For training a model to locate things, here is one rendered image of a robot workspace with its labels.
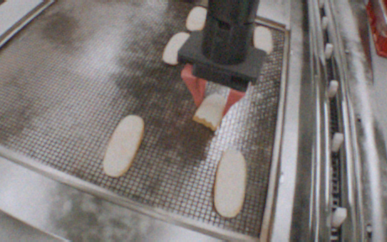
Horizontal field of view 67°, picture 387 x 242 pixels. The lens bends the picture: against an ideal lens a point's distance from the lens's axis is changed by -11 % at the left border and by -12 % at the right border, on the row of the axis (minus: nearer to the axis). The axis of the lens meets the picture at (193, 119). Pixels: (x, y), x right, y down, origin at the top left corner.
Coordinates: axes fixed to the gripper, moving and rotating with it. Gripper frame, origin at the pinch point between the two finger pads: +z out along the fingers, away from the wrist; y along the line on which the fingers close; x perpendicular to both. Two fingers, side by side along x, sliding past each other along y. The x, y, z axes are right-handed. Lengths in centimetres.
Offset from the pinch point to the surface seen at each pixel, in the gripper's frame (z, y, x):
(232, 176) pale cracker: 0.8, -6.0, 10.1
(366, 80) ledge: 2.5, -25.9, -24.7
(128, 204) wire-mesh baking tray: 0.3, 3.6, 18.9
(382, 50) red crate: 4, -33, -44
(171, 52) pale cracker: -0.4, 10.1, -8.5
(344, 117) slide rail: 4.4, -21.6, -12.9
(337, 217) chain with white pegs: 3.4, -21.1, 8.9
